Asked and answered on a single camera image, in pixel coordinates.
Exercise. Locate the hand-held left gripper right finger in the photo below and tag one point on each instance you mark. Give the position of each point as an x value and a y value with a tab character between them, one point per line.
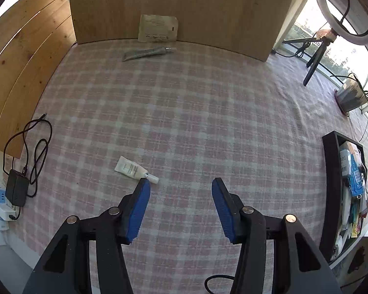
224	211

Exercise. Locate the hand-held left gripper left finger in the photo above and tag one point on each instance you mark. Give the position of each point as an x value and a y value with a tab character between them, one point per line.
138	211

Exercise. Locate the blue plastic packet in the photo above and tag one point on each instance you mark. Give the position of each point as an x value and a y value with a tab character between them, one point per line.
355	179

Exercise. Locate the grey foil sachet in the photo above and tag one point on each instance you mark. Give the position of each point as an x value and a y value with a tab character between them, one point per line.
344	162

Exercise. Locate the black tray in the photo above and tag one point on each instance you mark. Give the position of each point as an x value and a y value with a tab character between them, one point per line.
331	190

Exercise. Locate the small white tube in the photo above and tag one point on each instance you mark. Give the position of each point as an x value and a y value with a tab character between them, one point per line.
127	167

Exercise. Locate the potted plant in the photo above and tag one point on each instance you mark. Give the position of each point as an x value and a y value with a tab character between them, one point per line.
351	95

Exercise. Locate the pink plaid tablecloth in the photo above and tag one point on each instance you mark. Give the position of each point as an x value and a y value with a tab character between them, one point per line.
187	113

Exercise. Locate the black power adapter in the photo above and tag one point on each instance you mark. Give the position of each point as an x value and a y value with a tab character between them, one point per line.
17	188

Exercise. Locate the black tripod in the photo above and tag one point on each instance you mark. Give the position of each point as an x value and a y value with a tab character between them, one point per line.
312	67

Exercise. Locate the white power strip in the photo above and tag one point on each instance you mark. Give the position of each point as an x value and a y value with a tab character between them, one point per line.
1	196

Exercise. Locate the grey tube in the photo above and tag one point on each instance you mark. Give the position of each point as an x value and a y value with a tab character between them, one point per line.
141	54

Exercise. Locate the pine plank panel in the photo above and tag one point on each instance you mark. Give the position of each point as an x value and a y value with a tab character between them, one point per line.
18	76

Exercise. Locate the beige paper packet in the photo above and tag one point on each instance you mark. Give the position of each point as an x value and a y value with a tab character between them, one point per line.
158	27

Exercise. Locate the light wooden board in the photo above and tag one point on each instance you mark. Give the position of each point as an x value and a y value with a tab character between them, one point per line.
202	12

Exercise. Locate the white window frame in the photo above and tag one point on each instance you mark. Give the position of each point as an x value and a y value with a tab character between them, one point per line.
289	15

